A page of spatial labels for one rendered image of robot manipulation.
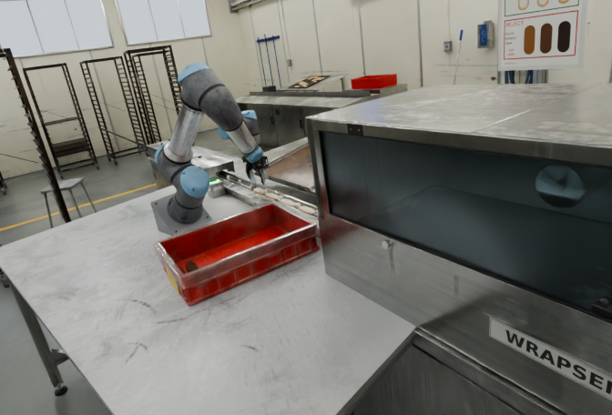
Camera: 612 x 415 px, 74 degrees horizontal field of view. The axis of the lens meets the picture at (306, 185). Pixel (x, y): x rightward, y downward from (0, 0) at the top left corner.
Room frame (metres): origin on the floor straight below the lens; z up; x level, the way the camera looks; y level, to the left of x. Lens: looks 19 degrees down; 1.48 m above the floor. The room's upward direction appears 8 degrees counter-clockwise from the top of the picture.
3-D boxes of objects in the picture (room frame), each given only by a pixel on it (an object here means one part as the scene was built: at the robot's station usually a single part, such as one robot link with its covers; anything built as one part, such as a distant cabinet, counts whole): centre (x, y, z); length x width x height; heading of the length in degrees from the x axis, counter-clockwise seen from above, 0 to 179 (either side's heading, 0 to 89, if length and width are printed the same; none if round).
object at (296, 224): (1.27, 0.26, 0.87); 0.49 x 0.34 x 0.10; 120
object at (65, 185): (4.31, 2.61, 0.23); 0.36 x 0.36 x 0.46; 2
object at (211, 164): (2.79, 0.81, 0.89); 1.25 x 0.18 x 0.09; 33
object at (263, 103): (6.09, -0.20, 0.51); 3.00 x 1.26 x 1.03; 33
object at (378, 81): (5.47, -1.08, 0.93); 0.51 x 0.36 x 0.13; 37
